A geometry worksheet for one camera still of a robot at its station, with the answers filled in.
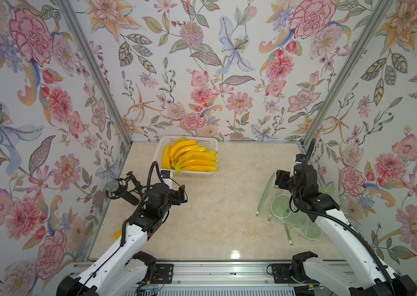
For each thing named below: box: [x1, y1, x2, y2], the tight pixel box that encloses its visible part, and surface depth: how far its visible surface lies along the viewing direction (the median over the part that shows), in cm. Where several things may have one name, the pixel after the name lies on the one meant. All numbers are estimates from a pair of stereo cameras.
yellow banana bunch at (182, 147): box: [169, 139, 208, 170], surface depth 103 cm
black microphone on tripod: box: [105, 170, 148, 206], surface depth 81 cm
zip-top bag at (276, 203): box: [255, 172, 294, 222], surface depth 90 cm
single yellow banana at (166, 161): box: [161, 143, 172, 169], surface depth 107 cm
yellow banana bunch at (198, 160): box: [175, 147, 219, 173], surface depth 95 cm
